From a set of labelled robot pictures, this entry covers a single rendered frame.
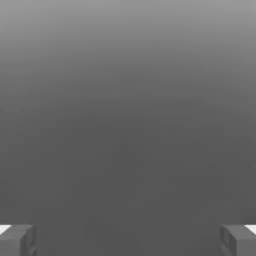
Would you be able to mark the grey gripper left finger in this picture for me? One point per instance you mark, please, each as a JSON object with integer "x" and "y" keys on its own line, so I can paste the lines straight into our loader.
{"x": 16, "y": 240}

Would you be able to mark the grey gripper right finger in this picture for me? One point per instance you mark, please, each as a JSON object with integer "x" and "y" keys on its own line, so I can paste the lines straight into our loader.
{"x": 240, "y": 240}

